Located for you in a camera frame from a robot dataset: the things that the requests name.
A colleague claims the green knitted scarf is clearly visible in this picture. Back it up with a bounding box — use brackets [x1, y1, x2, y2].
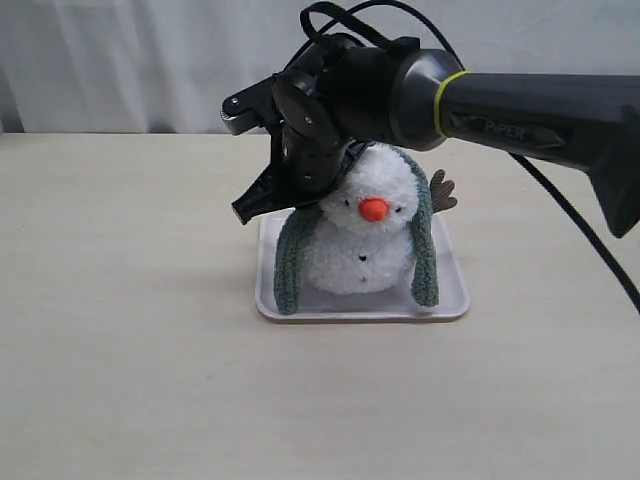
[273, 143, 440, 315]

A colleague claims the white backdrop curtain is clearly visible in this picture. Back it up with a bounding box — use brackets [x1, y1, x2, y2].
[1, 0, 639, 134]

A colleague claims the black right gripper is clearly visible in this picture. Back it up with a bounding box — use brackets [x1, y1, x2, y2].
[231, 69, 347, 225]

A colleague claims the white plush snowman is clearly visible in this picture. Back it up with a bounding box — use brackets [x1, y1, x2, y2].
[302, 143, 457, 295]

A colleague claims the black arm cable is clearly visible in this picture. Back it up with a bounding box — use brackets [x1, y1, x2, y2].
[298, 0, 640, 316]

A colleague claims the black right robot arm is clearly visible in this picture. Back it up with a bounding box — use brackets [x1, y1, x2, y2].
[221, 34, 639, 237]

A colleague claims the white rectangular plastic tray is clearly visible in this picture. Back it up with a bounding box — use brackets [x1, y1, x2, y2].
[254, 211, 471, 325]

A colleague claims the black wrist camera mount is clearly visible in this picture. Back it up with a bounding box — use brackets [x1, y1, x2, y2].
[220, 77, 282, 136]

